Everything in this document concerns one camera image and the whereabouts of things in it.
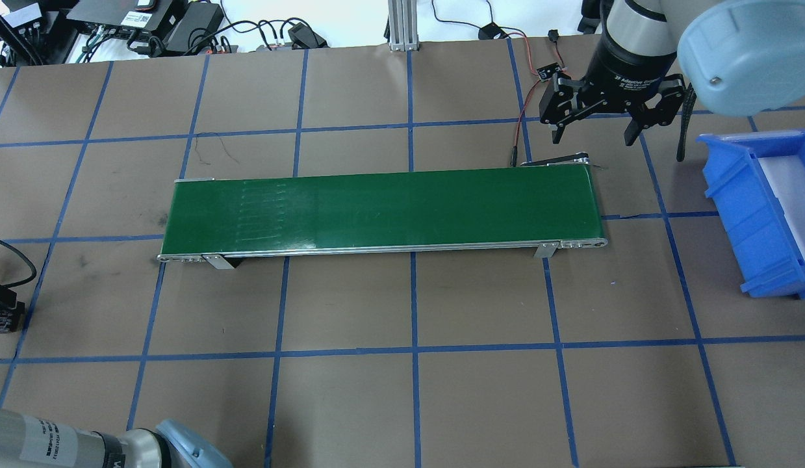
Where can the green conveyor belt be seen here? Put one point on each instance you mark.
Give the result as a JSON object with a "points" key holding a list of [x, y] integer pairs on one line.
{"points": [[222, 221]]}

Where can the black power brick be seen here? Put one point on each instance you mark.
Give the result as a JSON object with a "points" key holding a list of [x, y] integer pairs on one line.
{"points": [[200, 18]]}

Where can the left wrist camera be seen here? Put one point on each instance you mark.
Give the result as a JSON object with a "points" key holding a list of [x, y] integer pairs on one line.
{"points": [[12, 311]]}

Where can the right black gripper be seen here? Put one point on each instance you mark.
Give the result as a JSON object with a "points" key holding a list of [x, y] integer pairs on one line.
{"points": [[626, 75]]}

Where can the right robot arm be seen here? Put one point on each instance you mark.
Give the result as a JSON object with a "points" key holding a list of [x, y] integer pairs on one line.
{"points": [[738, 58]]}

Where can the aluminium frame post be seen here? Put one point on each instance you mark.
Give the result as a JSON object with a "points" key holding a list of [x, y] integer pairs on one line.
{"points": [[402, 28]]}

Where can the blue plastic bin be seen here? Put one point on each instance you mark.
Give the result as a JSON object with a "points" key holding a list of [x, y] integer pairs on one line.
{"points": [[757, 182]]}

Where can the small controller board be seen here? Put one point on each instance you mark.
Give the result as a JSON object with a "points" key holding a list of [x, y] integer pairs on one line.
{"points": [[546, 72]]}

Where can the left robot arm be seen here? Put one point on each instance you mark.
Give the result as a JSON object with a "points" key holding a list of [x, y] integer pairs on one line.
{"points": [[27, 441]]}

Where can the black power adapter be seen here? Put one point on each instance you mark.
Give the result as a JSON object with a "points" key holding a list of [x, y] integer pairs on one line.
{"points": [[492, 31]]}

